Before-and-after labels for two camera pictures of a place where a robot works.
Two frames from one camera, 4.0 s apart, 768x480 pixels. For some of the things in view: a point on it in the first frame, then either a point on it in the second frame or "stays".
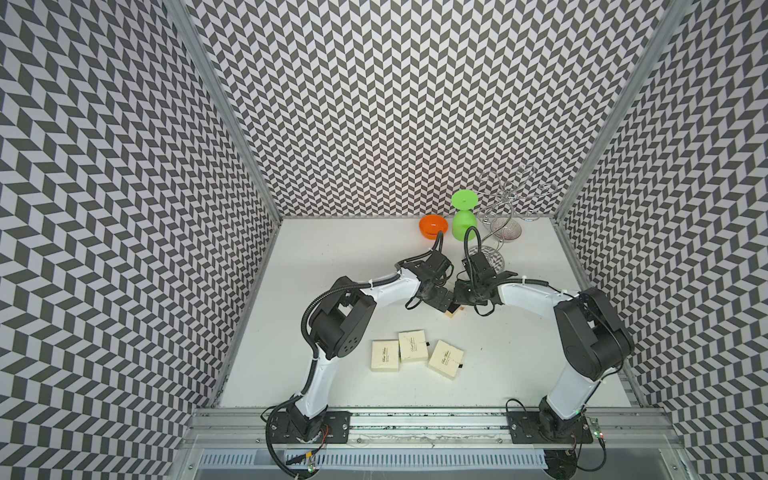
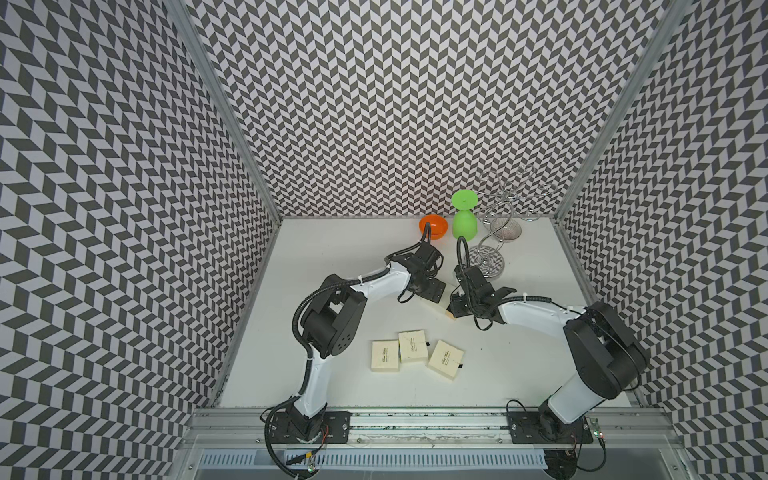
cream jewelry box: x=412 y=346 stays
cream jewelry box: x=446 y=359 stays
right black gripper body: x=479 y=299 to x=472 y=302
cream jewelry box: x=385 y=356 stays
